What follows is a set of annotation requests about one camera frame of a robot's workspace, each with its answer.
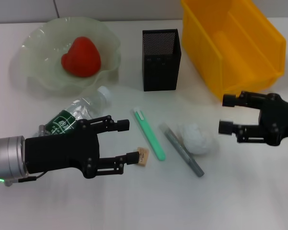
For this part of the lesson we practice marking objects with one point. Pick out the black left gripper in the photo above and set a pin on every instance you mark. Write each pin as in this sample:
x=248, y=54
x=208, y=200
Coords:
x=62, y=153

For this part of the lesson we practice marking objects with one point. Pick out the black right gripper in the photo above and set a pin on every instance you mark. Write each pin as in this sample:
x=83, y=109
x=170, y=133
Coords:
x=278, y=119

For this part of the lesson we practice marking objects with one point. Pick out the white paper ball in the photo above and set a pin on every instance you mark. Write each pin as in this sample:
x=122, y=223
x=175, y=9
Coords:
x=195, y=139

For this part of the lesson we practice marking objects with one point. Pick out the clear green-label water bottle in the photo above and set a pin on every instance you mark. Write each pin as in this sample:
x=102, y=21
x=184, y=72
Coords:
x=69, y=115

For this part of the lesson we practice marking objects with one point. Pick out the red orange fruit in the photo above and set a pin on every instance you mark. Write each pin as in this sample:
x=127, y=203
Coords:
x=81, y=57

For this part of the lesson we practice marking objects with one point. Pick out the green pen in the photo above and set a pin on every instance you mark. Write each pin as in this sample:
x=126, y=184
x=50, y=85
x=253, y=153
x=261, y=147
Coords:
x=148, y=136

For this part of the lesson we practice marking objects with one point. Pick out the small beige eraser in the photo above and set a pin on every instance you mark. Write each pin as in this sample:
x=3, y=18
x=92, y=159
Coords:
x=144, y=158

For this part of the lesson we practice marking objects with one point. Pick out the grey marker pen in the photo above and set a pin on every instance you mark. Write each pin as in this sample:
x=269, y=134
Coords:
x=182, y=151

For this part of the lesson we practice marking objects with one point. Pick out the black mesh pen holder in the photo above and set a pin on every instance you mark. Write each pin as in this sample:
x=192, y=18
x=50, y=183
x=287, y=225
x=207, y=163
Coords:
x=159, y=72

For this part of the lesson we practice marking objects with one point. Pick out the pale green wavy fruit plate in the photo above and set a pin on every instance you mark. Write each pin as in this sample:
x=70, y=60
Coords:
x=43, y=72

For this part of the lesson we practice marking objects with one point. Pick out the yellow plastic bin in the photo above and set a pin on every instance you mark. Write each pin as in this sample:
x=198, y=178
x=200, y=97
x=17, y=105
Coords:
x=206, y=48

